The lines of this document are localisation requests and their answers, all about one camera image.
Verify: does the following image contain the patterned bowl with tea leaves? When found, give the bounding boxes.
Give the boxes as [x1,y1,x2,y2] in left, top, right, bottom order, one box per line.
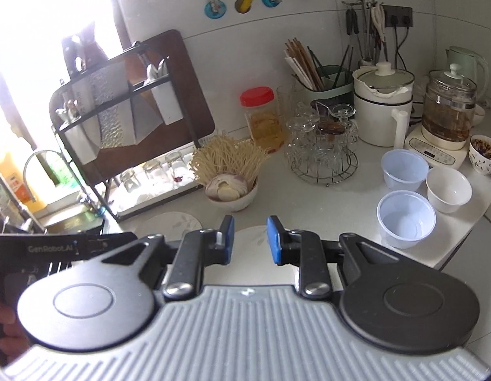
[468,134,491,176]

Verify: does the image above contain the white cutlery holder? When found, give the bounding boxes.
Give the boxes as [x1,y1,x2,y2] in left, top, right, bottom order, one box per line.
[149,75,183,126]

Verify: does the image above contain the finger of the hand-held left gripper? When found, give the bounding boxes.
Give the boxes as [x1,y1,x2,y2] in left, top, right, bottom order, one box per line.
[85,231,140,258]

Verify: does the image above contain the white kitchen scissors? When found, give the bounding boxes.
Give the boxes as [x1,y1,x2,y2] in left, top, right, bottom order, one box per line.
[370,4,388,45]

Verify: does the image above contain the black wall power outlet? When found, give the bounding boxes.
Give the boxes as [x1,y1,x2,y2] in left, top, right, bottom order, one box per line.
[382,5,414,29]

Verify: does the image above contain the chrome kitchen faucet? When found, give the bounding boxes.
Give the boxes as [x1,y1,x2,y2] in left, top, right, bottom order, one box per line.
[22,150,73,211]

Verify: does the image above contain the bowl of noodles and mushrooms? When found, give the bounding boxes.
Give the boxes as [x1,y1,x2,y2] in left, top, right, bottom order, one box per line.
[189,130,271,185]

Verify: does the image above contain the black dish rack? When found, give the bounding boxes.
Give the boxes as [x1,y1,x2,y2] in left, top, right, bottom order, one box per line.
[50,41,215,224]

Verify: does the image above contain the patterned steel cleaver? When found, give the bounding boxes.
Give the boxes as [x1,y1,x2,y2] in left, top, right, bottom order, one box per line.
[88,67,132,149]

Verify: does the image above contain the hanging utensil stand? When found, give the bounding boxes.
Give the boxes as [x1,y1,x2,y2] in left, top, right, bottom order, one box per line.
[342,0,390,68]

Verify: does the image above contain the orange detergent bottle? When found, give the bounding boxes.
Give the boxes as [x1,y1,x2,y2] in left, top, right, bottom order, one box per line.
[0,151,38,214]

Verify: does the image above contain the light blue plastic cup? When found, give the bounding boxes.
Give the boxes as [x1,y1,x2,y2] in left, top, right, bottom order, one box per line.
[381,149,430,192]

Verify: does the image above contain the bundle of wooden chopsticks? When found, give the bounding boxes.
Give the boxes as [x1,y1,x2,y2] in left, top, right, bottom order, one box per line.
[284,38,326,92]

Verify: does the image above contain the amber glass cup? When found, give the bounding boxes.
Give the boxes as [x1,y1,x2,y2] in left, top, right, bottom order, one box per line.
[316,121,346,144]

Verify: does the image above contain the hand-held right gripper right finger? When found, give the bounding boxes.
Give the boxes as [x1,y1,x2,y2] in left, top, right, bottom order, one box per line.
[267,215,404,301]

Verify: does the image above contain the white drip tray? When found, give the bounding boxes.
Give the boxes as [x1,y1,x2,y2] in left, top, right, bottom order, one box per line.
[110,175,204,223]

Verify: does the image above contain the cluster of clear glass cups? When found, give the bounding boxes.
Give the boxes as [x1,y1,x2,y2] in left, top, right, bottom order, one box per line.
[284,102,359,167]

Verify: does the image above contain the person's left hand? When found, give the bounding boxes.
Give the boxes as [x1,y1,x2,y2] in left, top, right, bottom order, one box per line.
[0,294,30,363]

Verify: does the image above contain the round wire cup rack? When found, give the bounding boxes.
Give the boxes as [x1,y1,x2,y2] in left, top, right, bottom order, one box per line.
[290,149,359,186]

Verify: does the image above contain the clear drinking glass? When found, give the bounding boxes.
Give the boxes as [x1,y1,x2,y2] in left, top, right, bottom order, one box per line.
[165,151,189,182]
[142,159,165,188]
[119,168,140,196]

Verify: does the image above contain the red-lidded plastic jar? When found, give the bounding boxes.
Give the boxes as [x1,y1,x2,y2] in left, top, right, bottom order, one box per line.
[240,86,288,154]

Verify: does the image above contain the translucent plastic bowl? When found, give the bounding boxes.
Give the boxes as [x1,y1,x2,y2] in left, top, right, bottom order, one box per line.
[377,190,437,250]

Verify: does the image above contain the glass health kettle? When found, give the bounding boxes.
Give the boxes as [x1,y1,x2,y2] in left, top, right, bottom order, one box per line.
[403,63,479,170]

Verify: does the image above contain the white bowl with garlic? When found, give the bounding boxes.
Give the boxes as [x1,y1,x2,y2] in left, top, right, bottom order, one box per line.
[205,174,259,212]

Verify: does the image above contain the white leaf-print plate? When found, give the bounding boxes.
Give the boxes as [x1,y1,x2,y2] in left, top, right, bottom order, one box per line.
[233,225,278,255]
[139,211,203,244]

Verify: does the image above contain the brown cutting board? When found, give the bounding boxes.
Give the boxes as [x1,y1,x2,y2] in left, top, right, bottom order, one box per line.
[48,29,215,181]

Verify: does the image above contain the white ceramic bowl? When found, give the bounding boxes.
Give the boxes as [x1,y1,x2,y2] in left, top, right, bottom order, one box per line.
[425,166,473,214]

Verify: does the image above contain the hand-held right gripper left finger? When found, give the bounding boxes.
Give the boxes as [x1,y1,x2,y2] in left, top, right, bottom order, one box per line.
[98,215,235,301]

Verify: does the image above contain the white electric cooking pot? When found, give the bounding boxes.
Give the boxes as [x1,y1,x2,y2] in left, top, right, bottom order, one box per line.
[352,61,415,148]

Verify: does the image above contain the green and white chopstick holder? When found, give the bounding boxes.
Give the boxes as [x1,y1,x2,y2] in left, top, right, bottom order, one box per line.
[295,65,355,106]

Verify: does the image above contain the glass lid with green knob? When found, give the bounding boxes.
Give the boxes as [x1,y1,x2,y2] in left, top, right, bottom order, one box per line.
[445,45,490,97]

